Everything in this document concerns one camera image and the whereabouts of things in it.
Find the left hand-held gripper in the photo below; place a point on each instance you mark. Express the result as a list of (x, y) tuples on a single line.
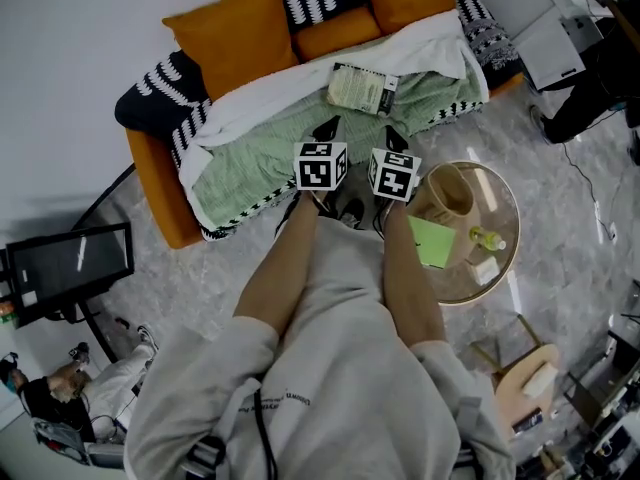
[(315, 173)]

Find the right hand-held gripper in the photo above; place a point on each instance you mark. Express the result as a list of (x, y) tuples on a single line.
[(392, 178)]

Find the green printed magazine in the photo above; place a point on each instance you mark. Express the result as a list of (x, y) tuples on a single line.
[(357, 88)]

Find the orange sofa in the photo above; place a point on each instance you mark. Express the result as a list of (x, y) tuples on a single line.
[(160, 193)]

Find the person's right forearm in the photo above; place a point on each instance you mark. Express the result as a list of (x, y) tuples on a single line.
[(407, 278)]

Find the person's left forearm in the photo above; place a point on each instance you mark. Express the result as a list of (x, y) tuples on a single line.
[(280, 273)]

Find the round glass coffee table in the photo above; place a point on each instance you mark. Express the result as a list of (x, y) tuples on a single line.
[(500, 203)]

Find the tan woven basket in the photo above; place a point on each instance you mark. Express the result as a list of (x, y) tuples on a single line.
[(450, 193)]

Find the green knitted blanket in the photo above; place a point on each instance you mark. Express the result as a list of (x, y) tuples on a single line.
[(250, 168)]

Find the white fleece blanket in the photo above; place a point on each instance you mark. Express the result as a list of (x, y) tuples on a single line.
[(425, 43)]

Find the green sticky paper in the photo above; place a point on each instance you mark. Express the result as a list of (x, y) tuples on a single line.
[(432, 243)]

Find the yellow-green drink bottle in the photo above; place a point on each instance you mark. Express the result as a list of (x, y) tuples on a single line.
[(487, 238)]

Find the small white box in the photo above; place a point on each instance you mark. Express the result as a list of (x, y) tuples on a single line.
[(487, 270)]

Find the white cabinet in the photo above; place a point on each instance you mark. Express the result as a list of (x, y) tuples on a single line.
[(540, 43)]

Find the person's grey sweatshirt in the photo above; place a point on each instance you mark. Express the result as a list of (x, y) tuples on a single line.
[(350, 368)]

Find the wooden stool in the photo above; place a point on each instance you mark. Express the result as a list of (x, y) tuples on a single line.
[(515, 393)]

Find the white foam block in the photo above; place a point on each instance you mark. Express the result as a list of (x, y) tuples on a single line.
[(540, 380)]

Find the black glass-door cabinet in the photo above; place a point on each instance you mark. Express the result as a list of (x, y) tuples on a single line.
[(65, 263)]

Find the blue box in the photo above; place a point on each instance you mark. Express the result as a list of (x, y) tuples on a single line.
[(527, 420)]

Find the black metal rack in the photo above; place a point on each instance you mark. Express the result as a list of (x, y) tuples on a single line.
[(610, 393)]

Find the orange drink bottle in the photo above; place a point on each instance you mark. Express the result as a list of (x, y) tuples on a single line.
[(7, 312)]

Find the grey chair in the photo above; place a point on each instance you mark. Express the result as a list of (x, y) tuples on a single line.
[(60, 438)]

